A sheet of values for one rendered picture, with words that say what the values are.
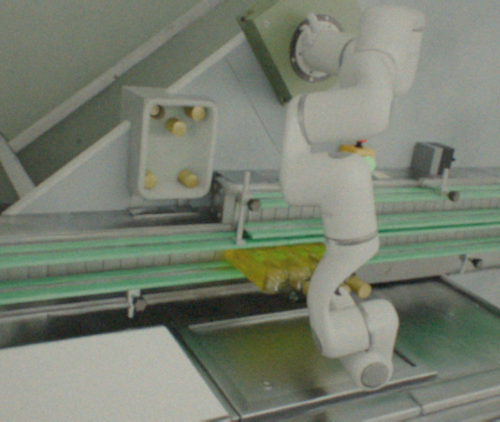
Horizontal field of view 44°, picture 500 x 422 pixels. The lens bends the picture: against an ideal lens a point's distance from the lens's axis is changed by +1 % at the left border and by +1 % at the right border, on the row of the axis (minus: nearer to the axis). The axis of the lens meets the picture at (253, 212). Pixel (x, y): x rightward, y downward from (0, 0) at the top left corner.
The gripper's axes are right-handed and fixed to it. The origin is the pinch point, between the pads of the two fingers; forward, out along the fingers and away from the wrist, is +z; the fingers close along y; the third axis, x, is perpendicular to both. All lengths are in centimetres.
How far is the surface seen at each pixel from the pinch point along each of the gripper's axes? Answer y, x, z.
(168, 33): 43, 25, 92
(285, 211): 8.5, 0.4, 28.1
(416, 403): -12.7, -15.2, -19.8
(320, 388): -11.7, 3.2, -15.7
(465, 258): -6, -58, 35
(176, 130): 26.9, 29.0, 27.2
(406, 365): -12.5, -19.4, -7.5
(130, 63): 33, 36, 89
